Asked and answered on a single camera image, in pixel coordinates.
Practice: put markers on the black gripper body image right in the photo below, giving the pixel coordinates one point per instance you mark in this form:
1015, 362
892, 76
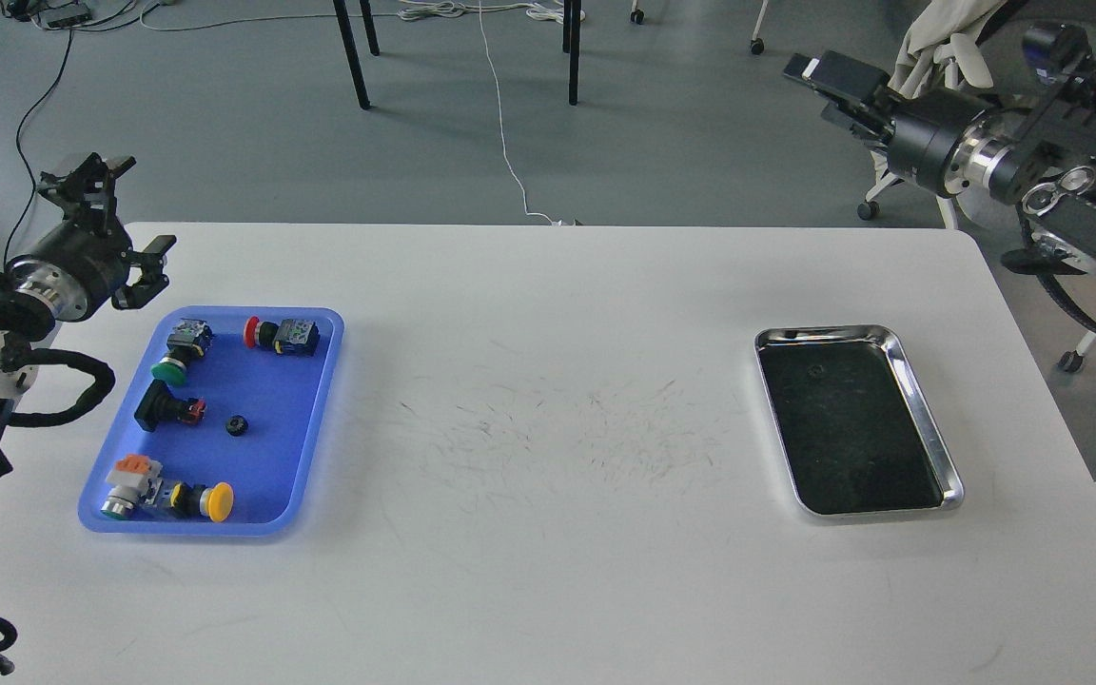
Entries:
927, 144

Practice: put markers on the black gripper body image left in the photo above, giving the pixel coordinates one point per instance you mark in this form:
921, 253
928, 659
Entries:
73, 270

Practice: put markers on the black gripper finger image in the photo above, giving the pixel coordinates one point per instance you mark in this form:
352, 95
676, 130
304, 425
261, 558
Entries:
842, 79
866, 127
152, 279
87, 194

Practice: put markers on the blue plastic tray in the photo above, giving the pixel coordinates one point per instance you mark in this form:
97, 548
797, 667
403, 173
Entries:
282, 397

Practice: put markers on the silver metal tray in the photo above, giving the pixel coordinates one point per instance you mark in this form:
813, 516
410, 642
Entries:
861, 442

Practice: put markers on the green mushroom push button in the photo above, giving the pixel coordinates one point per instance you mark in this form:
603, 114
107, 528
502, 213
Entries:
187, 342

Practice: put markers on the grey office chair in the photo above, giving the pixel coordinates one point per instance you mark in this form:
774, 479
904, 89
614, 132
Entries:
1015, 87

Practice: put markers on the green button with orange block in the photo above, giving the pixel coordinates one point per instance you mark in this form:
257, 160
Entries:
132, 479

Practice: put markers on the black table leg right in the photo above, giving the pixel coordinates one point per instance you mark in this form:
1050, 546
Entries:
571, 45

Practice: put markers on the black table leg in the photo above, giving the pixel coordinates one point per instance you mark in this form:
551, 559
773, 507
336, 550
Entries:
571, 45
350, 45

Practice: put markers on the black table leg left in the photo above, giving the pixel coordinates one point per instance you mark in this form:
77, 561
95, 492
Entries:
350, 45

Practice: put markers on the black knob selector switch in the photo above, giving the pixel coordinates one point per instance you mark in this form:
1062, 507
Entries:
159, 406

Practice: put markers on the red push button switch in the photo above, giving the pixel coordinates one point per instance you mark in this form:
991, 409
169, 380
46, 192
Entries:
298, 337

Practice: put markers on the yellow push button switch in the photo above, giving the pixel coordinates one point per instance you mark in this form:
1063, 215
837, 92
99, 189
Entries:
177, 500

